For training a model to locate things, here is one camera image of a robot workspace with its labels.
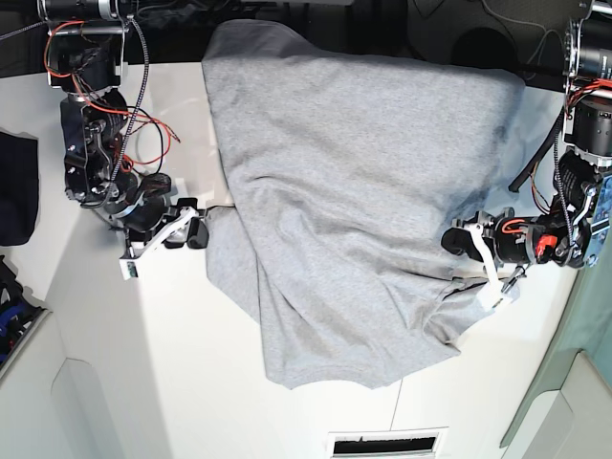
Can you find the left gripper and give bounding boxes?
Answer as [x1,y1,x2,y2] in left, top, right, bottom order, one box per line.
[441,208,598,269]

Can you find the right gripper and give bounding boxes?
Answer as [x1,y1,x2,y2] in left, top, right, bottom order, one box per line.
[95,190,209,250]

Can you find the grey t-shirt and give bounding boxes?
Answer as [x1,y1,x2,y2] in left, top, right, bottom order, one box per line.
[202,20,524,389]

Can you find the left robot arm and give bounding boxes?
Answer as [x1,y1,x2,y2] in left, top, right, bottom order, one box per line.
[441,1,611,269]

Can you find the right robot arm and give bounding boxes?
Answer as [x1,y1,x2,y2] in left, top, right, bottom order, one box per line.
[37,1,209,250]

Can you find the dark navy cloth pile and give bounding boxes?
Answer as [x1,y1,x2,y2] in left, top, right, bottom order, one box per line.
[1,132,39,247]

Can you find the blue and black clutter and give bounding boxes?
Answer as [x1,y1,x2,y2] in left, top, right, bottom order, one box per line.
[0,255,45,365]

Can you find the black round floor object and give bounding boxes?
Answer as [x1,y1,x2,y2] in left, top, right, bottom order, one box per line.
[450,28,518,74]

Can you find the white slotted vent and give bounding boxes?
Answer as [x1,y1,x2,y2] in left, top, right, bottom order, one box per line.
[326,427,448,458]

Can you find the grey cables on floor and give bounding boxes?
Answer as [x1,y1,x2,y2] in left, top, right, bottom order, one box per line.
[410,0,575,68]

